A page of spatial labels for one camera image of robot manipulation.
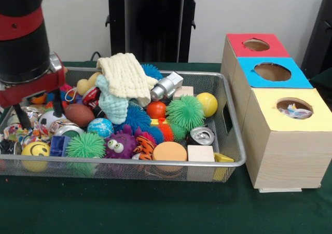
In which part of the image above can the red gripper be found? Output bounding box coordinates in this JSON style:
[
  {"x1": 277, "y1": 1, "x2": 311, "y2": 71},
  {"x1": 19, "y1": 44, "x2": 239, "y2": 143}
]
[{"x1": 0, "y1": 68, "x2": 66, "y2": 130}]

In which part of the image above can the cream knitted cloth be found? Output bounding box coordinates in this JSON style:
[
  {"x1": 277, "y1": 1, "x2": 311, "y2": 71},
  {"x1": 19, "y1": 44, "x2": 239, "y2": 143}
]
[{"x1": 96, "y1": 53, "x2": 158, "y2": 107}]

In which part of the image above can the colourful floral print cloth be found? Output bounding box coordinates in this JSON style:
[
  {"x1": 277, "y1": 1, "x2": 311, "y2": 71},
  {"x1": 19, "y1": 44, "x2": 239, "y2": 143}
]
[{"x1": 279, "y1": 103, "x2": 313, "y2": 120}]

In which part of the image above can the clear mesh bin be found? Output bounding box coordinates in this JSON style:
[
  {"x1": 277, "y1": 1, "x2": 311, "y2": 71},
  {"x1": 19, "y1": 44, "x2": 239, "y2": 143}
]
[{"x1": 0, "y1": 65, "x2": 246, "y2": 183}]

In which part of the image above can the wooden box with three holes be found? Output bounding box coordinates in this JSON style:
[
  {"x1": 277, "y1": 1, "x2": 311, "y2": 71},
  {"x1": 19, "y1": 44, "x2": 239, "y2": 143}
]
[{"x1": 220, "y1": 33, "x2": 332, "y2": 193}]

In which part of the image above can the small orange basketball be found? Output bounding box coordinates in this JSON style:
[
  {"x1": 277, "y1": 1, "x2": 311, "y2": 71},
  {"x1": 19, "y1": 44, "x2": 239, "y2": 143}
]
[{"x1": 29, "y1": 93, "x2": 48, "y2": 105}]

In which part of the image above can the yellow smiley ball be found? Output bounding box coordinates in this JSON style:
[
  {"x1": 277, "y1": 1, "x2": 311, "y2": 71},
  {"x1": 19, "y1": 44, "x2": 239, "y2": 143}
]
[{"x1": 21, "y1": 142, "x2": 51, "y2": 172}]

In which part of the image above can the green spiky ball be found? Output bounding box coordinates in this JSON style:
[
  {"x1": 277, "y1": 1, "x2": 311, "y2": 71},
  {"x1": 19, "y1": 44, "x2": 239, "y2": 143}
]
[
  {"x1": 166, "y1": 95, "x2": 206, "y2": 132},
  {"x1": 66, "y1": 133, "x2": 106, "y2": 173}
]

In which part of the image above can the mint green knitted cloth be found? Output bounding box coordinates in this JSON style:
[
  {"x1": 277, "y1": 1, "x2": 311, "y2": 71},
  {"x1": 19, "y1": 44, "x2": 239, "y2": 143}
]
[{"x1": 95, "y1": 76, "x2": 129, "y2": 125}]

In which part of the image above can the purple spiky ball with eyes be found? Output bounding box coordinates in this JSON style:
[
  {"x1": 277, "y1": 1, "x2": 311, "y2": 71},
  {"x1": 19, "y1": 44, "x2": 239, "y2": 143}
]
[{"x1": 105, "y1": 128, "x2": 138, "y2": 159}]

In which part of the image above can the plain yellow ball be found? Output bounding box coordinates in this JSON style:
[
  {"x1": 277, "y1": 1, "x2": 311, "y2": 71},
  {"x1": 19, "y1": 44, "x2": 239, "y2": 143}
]
[{"x1": 195, "y1": 92, "x2": 218, "y2": 117}]

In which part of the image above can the black chair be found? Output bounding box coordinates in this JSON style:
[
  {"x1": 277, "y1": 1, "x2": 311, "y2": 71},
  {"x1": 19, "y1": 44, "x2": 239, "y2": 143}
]
[{"x1": 301, "y1": 0, "x2": 332, "y2": 80}]

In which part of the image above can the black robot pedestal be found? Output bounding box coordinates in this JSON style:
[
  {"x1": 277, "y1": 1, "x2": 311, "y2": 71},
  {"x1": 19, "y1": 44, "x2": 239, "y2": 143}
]
[{"x1": 100, "y1": 0, "x2": 209, "y2": 63}]

